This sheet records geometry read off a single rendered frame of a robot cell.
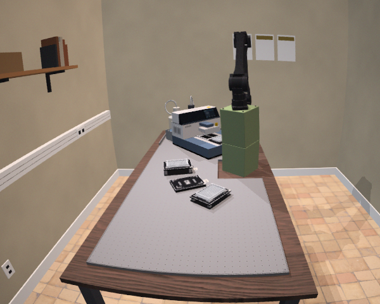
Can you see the white microplate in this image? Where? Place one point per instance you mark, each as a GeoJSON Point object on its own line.
{"type": "Point", "coordinates": [217, 138]}
{"type": "Point", "coordinates": [210, 192]}
{"type": "Point", "coordinates": [177, 163]}

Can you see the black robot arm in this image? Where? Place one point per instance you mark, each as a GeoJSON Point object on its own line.
{"type": "Point", "coordinates": [238, 84]}

